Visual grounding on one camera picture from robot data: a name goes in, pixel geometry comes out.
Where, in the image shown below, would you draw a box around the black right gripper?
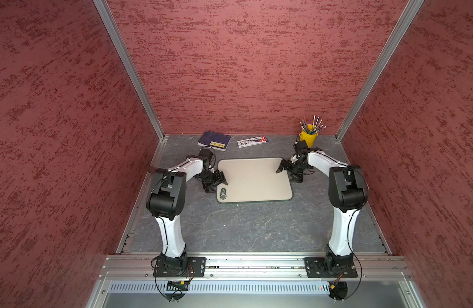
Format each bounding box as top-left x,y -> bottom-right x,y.
275,159 -> 310,183

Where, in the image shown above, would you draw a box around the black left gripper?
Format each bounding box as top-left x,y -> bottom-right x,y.
197,169 -> 228,193

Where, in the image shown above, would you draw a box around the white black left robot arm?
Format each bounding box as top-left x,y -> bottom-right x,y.
146,146 -> 227,272

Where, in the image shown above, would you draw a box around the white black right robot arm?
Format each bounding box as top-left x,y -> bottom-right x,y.
276,141 -> 369,272

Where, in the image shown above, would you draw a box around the beige cutting board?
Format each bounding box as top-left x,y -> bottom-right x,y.
217,157 -> 293,204

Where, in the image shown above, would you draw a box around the yellow pen bucket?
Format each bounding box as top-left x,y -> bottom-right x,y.
299,130 -> 318,148

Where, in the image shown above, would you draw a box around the white blue pen box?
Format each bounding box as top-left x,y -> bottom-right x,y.
237,136 -> 269,148

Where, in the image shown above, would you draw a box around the dark purple book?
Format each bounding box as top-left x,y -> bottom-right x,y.
197,131 -> 231,151

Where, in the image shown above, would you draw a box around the pens in bucket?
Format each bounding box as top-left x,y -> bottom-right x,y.
299,115 -> 327,135

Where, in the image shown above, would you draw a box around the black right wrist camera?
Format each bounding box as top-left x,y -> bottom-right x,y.
294,141 -> 309,157

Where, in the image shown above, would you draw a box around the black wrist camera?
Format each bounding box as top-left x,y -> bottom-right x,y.
198,146 -> 216,168
294,141 -> 309,157

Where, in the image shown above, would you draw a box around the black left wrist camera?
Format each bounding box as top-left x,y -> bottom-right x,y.
198,146 -> 216,168

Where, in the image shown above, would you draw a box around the aluminium front rail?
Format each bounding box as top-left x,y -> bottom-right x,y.
99,252 -> 414,281

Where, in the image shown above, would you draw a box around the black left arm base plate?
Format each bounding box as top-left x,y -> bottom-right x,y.
151,255 -> 207,278

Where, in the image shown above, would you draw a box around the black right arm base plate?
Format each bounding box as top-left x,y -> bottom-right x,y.
303,255 -> 358,278

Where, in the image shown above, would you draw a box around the aluminium right corner post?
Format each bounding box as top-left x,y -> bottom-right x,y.
335,0 -> 424,142

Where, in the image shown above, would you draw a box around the aluminium corner post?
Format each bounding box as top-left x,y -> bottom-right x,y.
335,0 -> 424,142
93,0 -> 165,141

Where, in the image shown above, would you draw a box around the aluminium left corner post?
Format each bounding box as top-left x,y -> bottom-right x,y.
93,0 -> 165,141

